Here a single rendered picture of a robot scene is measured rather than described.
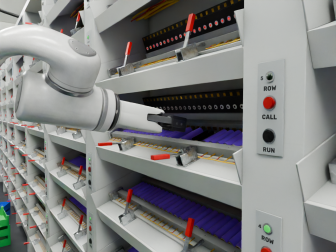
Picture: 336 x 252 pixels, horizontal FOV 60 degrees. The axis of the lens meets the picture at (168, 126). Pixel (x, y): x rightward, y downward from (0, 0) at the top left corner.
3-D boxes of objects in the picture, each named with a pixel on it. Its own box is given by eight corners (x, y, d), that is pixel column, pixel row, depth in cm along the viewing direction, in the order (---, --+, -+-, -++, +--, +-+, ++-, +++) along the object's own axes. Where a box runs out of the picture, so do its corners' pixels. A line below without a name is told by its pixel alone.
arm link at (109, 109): (83, 129, 59) (97, 131, 61) (99, 131, 52) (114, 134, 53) (89, 89, 59) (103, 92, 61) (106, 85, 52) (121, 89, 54)
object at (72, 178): (91, 211, 102) (76, 177, 99) (51, 179, 152) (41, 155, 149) (138, 184, 113) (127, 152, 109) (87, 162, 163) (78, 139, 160)
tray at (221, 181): (248, 212, 43) (233, 154, 41) (100, 159, 94) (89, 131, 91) (318, 155, 54) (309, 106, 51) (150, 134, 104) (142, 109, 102)
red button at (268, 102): (272, 109, 37) (273, 96, 37) (262, 109, 38) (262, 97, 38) (277, 109, 37) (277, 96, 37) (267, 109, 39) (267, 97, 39)
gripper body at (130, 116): (93, 128, 61) (139, 135, 67) (112, 131, 52) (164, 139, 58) (98, 93, 61) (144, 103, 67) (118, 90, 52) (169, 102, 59)
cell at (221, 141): (243, 138, 60) (222, 151, 56) (237, 137, 61) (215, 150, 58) (241, 130, 59) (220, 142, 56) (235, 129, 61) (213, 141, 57)
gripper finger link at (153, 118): (130, 117, 58) (142, 121, 63) (166, 122, 55) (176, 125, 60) (131, 112, 58) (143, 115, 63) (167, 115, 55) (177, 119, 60)
